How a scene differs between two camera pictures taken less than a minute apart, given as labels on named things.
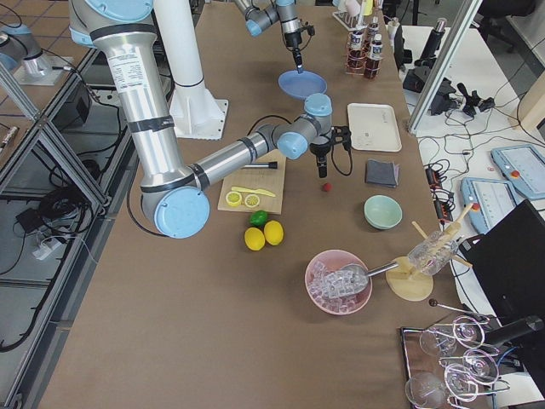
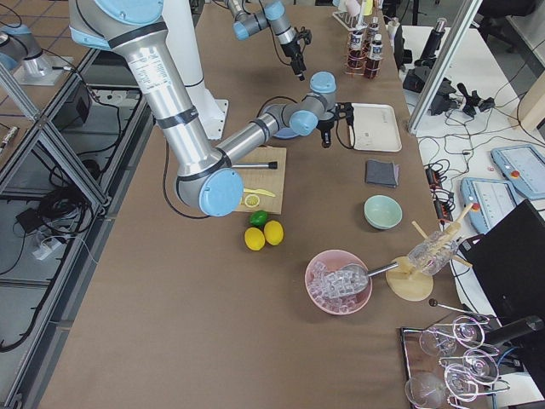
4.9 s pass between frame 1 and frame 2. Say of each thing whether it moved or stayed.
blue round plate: moved
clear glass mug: stayed
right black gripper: moved
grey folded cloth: stayed
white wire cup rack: stayed
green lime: stayed
